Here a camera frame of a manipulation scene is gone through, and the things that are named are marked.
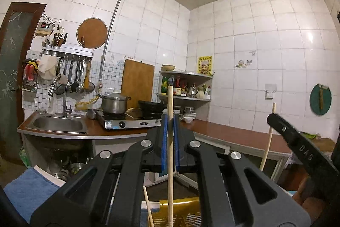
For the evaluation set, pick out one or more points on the dark glass door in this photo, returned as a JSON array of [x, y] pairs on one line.
[[17, 30]]

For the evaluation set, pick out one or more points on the steel sink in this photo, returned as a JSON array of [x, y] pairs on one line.
[[58, 124]]

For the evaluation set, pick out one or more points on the corner shelf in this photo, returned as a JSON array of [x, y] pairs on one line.
[[185, 91]]

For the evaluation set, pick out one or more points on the beige bowl on shelf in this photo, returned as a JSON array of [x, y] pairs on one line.
[[167, 67]]

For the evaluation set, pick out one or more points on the wooden crate with greens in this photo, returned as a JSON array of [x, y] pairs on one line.
[[323, 144]]

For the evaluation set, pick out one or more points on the black wok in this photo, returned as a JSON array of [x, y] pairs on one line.
[[151, 109]]

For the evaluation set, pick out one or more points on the green round wall board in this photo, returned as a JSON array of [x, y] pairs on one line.
[[320, 99]]

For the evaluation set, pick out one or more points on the white wall socket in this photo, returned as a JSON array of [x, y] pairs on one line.
[[270, 90]]

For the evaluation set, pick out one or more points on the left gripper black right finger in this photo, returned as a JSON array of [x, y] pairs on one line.
[[232, 190]]

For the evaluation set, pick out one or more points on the kitchen counter cabinet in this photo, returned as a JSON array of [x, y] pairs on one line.
[[246, 142]]

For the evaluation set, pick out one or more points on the steel cooking pot with lid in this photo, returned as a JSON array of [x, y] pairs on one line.
[[114, 103]]

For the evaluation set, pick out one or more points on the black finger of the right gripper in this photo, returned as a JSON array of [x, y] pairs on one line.
[[284, 128]]

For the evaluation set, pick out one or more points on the right hand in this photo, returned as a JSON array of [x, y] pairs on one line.
[[308, 200]]

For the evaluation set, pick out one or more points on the wooden chopstick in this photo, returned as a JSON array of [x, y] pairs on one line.
[[148, 207], [170, 155], [265, 155]]

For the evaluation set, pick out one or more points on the yellow perforated utensil holder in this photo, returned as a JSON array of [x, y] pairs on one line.
[[186, 212]]

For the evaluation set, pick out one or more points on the gas stove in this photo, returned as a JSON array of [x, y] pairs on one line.
[[110, 121]]

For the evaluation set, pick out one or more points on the wooden cutting board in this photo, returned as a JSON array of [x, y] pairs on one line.
[[137, 82]]

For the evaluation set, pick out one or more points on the steel utensil rack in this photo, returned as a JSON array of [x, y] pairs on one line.
[[67, 49]]

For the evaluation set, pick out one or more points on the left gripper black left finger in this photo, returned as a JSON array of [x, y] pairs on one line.
[[108, 191]]

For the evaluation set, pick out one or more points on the blue fluffy towel mat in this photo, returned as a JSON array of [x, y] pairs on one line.
[[31, 189]]

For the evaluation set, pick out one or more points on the yellow wall poster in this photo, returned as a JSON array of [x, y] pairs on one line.
[[205, 65]]

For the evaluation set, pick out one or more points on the steel faucet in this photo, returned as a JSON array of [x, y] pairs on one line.
[[61, 78]]

